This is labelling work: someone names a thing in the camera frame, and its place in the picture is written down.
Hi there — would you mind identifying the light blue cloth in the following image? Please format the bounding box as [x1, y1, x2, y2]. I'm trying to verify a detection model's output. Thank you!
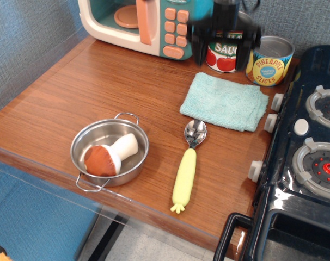
[180, 72, 269, 132]

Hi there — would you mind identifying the teal toy microwave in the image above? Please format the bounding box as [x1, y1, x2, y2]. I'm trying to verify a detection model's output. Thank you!
[78, 0, 213, 60]

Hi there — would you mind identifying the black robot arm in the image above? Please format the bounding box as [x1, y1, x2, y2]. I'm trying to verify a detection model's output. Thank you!
[187, 1, 261, 71]

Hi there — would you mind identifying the black toy stove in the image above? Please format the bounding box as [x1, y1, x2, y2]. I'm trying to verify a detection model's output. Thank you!
[214, 45, 330, 260]

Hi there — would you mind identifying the plush brown mushroom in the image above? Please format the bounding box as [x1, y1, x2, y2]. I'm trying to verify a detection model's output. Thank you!
[84, 133, 138, 177]

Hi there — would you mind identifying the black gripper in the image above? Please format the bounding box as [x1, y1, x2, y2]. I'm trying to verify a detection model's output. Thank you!
[187, 9, 261, 71]

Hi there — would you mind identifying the small steel pan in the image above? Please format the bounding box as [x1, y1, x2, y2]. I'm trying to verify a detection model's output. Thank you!
[70, 113, 149, 192]

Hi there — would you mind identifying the pineapple slices can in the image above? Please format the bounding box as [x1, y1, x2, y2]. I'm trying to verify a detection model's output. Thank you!
[246, 35, 295, 86]

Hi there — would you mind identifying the tomato sauce can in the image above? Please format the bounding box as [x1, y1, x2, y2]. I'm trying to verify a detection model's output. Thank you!
[205, 9, 254, 73]

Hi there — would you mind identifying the spoon with yellow handle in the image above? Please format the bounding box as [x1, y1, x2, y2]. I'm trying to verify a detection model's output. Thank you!
[170, 119, 207, 214]

